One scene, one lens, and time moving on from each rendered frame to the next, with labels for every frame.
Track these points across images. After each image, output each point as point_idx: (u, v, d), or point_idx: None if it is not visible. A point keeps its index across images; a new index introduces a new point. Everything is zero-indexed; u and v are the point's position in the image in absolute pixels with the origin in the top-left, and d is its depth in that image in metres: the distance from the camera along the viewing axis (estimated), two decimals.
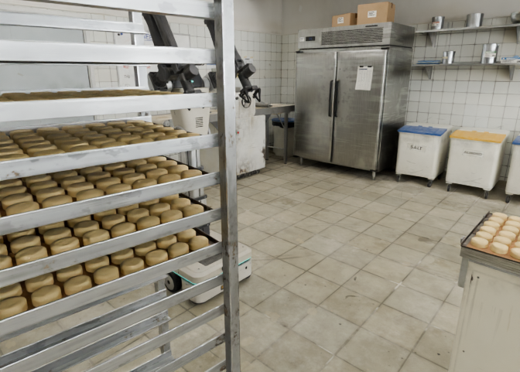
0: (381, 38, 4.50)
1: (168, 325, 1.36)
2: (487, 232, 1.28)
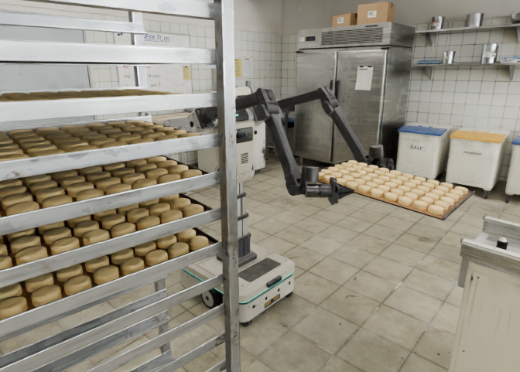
0: (381, 38, 4.50)
1: (168, 325, 1.36)
2: (330, 170, 1.69)
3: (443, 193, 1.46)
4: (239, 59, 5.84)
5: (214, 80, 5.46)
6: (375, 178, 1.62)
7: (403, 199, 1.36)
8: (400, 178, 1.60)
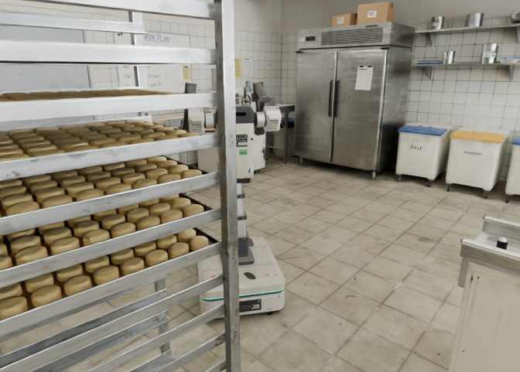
0: (381, 38, 4.50)
1: (168, 325, 1.36)
2: None
3: None
4: (239, 59, 5.84)
5: (214, 80, 5.46)
6: None
7: None
8: None
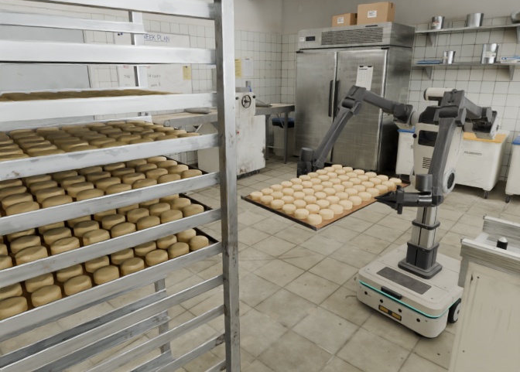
0: (381, 38, 4.50)
1: (168, 325, 1.36)
2: (353, 171, 1.67)
3: (299, 206, 1.31)
4: (239, 59, 5.84)
5: (214, 80, 5.46)
6: None
7: (275, 186, 1.51)
8: (339, 192, 1.40)
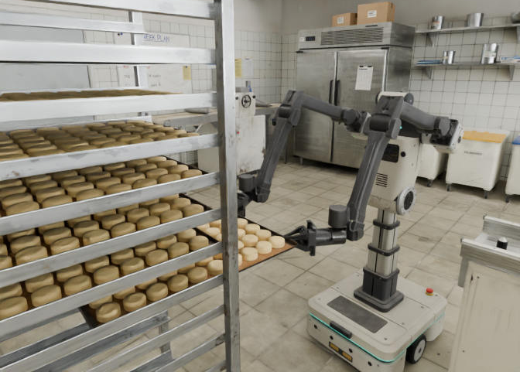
0: (381, 38, 4.50)
1: (168, 325, 1.36)
2: None
3: None
4: (239, 59, 5.84)
5: (214, 80, 5.46)
6: None
7: None
8: None
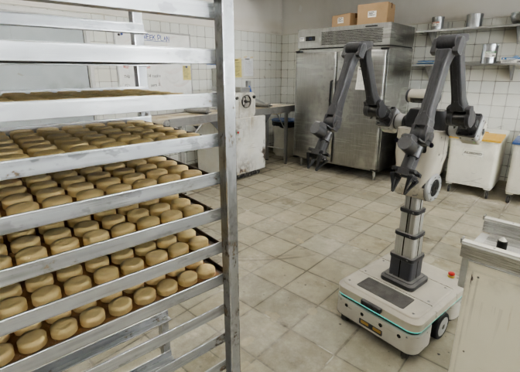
0: (381, 38, 4.50)
1: (168, 325, 1.36)
2: None
3: None
4: (239, 59, 5.84)
5: (214, 80, 5.46)
6: None
7: None
8: None
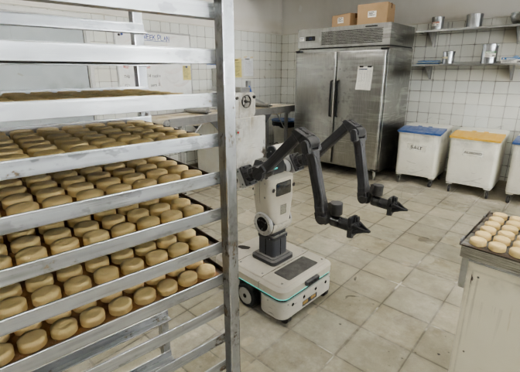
0: (381, 38, 4.50)
1: (168, 325, 1.36)
2: None
3: None
4: (239, 59, 5.84)
5: (214, 80, 5.46)
6: None
7: None
8: None
